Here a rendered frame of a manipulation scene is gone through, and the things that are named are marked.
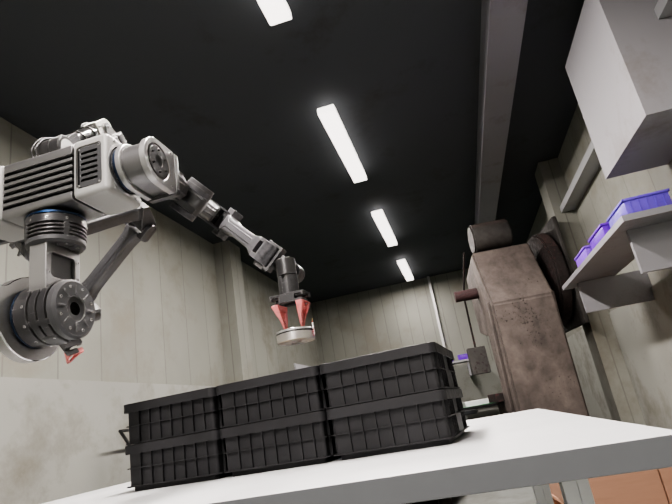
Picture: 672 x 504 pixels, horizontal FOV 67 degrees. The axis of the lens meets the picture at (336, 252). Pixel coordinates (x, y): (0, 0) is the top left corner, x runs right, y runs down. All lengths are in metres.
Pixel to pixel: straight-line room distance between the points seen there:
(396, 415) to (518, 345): 3.51
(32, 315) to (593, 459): 1.11
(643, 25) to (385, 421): 2.33
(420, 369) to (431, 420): 0.12
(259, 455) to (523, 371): 3.56
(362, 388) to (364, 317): 7.84
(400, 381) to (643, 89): 1.98
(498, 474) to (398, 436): 0.48
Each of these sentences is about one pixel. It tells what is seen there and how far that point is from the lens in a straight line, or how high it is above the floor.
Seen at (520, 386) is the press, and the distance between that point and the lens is 4.71.
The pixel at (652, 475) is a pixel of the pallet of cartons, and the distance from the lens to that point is 3.11.
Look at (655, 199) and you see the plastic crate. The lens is 2.86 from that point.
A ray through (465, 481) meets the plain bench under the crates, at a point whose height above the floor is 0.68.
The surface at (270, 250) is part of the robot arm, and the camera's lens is 1.48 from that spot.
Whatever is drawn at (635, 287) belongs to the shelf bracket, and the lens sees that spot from 4.12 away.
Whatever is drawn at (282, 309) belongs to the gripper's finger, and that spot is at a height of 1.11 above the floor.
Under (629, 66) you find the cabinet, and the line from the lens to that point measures 2.88.
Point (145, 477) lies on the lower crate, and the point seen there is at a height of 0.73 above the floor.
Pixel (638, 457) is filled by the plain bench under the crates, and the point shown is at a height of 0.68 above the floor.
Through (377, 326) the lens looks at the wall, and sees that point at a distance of 9.05.
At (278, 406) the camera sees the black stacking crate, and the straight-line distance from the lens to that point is 1.37.
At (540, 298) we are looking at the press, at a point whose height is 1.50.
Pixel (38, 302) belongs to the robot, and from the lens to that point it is 1.31.
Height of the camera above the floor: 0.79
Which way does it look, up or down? 18 degrees up
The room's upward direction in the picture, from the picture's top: 10 degrees counter-clockwise
